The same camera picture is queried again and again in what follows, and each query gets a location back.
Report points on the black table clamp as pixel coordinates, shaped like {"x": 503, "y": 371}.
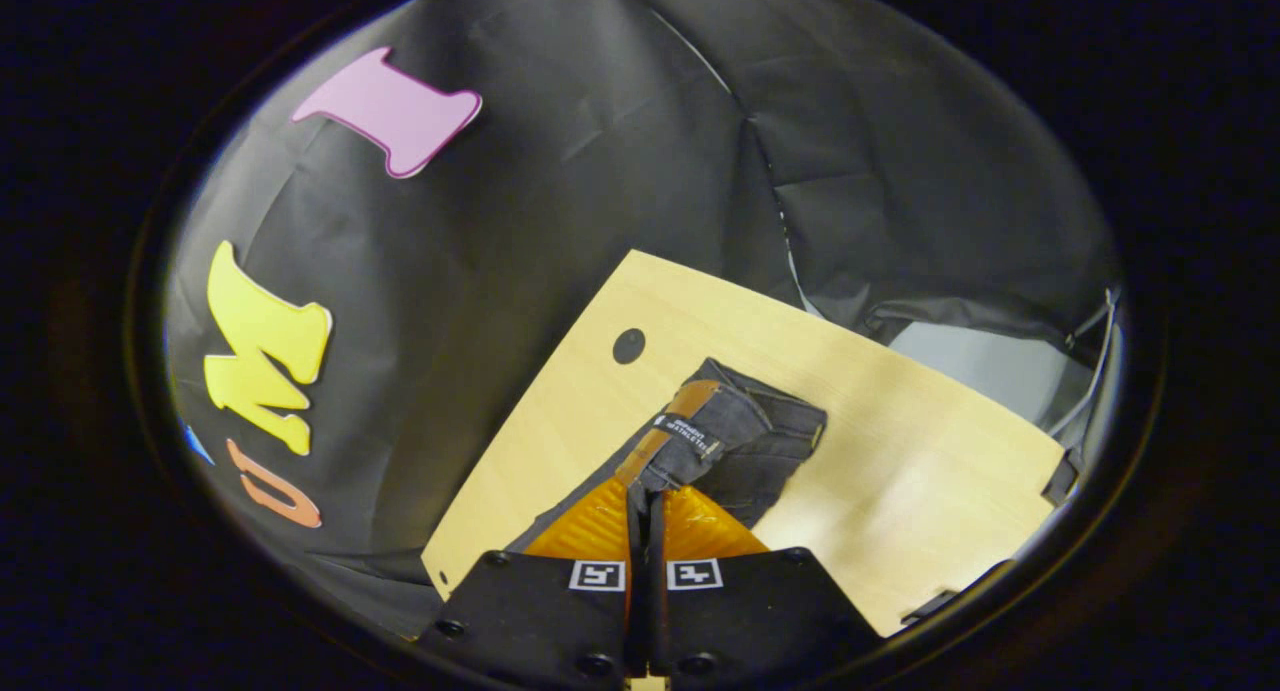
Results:
{"x": 930, "y": 607}

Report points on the black jeans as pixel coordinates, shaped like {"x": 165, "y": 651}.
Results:
{"x": 745, "y": 441}

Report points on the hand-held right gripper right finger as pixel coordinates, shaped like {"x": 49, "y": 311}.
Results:
{"x": 760, "y": 616}

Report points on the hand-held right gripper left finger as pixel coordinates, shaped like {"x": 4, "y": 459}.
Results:
{"x": 540, "y": 611}

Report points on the black backdrop cloth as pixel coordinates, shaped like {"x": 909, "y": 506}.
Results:
{"x": 600, "y": 171}

